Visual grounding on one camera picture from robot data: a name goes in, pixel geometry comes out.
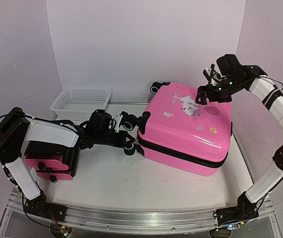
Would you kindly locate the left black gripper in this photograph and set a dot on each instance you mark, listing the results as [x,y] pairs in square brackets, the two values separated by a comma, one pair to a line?
[121,141]

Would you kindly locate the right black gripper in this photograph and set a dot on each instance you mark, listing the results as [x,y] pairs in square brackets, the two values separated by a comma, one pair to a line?
[208,89]

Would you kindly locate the pink hard-shell suitcase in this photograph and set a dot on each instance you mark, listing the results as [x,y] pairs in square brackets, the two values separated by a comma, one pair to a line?
[177,131]

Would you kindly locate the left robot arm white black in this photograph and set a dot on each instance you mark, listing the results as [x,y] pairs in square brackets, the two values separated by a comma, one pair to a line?
[17,129]

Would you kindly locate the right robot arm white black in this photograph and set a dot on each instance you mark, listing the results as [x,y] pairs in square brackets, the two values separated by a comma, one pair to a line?
[257,101]

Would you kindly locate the white plastic mesh basket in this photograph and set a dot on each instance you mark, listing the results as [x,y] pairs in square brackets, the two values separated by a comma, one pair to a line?
[80,103]

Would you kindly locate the pink and black folded case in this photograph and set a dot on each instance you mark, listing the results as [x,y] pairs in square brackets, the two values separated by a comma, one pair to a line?
[52,161]

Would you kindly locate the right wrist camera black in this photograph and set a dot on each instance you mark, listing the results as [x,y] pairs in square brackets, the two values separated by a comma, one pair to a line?
[227,64]

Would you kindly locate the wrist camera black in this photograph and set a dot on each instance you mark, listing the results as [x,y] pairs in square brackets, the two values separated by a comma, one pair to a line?
[99,122]
[227,64]

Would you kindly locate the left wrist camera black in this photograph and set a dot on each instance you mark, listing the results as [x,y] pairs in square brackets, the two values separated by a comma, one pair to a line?
[99,122]

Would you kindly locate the curved aluminium rail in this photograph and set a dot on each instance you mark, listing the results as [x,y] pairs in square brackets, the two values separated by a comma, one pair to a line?
[142,222]

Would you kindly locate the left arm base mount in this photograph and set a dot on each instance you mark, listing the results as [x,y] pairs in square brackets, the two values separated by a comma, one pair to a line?
[40,207]

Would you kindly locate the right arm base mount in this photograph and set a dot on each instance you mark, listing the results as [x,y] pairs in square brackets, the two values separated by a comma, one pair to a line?
[242,212]

